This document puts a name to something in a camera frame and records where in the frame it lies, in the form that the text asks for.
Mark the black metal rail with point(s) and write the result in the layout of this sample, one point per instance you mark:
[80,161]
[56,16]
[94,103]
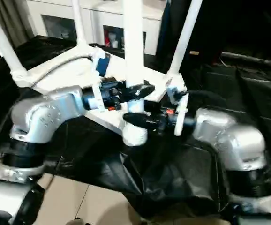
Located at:
[252,58]

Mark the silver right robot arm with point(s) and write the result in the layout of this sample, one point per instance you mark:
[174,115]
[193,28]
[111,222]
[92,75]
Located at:
[238,140]

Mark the white glass-door cabinet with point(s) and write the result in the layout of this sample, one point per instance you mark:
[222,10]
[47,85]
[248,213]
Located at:
[98,14]

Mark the small yellow label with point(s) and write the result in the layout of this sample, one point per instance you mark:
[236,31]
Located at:
[194,53]

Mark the grey curtain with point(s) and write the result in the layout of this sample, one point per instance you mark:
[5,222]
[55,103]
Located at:
[18,23]

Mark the white table top frame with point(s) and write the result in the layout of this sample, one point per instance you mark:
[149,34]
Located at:
[79,77]

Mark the black work mat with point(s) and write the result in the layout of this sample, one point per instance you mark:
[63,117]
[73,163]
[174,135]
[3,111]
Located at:
[163,178]

